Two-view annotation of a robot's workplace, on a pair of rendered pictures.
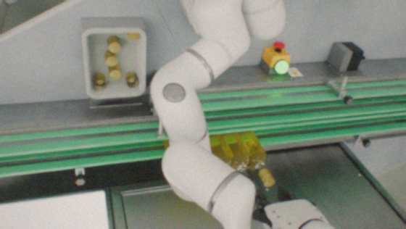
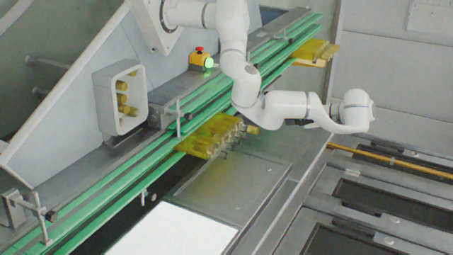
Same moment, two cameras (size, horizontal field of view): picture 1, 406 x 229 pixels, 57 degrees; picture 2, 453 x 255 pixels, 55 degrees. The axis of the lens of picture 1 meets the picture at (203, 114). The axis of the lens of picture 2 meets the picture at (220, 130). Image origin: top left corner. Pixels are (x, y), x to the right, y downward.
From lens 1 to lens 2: 100 cm
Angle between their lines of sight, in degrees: 35
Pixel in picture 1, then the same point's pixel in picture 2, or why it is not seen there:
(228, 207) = (317, 104)
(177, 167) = (282, 102)
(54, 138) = (119, 176)
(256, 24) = not seen: hidden behind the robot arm
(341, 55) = not seen: hidden behind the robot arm
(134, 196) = (183, 192)
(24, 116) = (79, 175)
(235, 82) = (192, 83)
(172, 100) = (254, 73)
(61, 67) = (83, 123)
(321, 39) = (212, 37)
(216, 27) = (240, 30)
